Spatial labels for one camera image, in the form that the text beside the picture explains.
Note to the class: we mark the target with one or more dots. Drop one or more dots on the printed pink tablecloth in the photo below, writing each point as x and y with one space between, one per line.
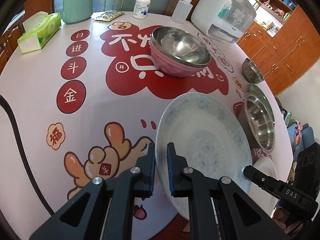
88 104

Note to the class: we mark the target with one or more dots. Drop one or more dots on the small stainless steel bowl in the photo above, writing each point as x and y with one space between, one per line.
251 72

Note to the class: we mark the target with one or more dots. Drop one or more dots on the pale blue ceramic plate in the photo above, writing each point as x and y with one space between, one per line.
208 135

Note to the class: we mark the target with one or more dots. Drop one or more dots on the white pill bottle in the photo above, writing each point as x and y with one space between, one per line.
141 9

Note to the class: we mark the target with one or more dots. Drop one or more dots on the large stainless steel bowl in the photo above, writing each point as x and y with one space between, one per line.
257 123

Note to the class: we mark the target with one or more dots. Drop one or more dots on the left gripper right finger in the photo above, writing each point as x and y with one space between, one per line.
218 208

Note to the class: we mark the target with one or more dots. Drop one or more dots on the green tissue pack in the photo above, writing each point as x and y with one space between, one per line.
39 29

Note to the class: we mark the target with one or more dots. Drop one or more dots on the mint green canister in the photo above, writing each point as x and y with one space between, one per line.
75 11

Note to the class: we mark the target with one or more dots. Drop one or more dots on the white countertop sterilizer box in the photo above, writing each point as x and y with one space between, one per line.
223 20

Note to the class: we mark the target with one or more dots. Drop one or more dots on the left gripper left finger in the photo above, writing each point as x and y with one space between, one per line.
103 208

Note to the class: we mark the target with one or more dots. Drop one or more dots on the wooden cabinet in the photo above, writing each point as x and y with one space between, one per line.
284 58

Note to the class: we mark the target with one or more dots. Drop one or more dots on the clear squeeze bottle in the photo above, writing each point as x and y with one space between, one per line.
181 11

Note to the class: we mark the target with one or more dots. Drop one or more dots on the pink steel-lined bowl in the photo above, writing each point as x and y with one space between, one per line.
177 52

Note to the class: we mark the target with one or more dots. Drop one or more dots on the green plate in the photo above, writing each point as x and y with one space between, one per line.
259 93

